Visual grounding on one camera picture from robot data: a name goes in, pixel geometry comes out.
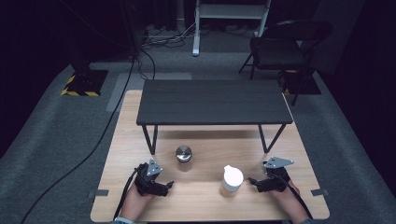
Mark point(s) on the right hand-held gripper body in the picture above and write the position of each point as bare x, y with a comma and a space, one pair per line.
275, 179

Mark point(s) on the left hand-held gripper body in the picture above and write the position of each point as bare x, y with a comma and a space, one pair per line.
148, 182

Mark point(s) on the white plastic bottle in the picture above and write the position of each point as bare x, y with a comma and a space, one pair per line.
232, 180

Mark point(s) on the metal cup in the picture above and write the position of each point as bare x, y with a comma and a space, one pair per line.
183, 155

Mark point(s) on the person's right hand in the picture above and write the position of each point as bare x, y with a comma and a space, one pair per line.
289, 200

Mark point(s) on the grey tape piece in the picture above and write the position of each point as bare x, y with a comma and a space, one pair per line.
100, 193
319, 192

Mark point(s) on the person's left sleeve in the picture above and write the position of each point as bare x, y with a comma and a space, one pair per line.
123, 221

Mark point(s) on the person's sleeve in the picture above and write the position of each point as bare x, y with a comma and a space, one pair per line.
123, 221
308, 221

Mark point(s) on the person's right sleeve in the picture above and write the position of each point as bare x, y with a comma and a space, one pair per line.
308, 221

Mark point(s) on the black low shelf table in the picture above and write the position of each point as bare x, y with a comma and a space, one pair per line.
211, 102

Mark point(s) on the stand base with hazard tape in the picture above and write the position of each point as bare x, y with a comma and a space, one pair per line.
84, 84

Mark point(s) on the black folding chair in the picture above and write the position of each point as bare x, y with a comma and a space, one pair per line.
280, 49

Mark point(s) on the dark stand post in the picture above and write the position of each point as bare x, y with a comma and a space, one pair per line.
130, 28

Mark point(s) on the white desk frame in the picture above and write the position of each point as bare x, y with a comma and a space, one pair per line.
230, 11

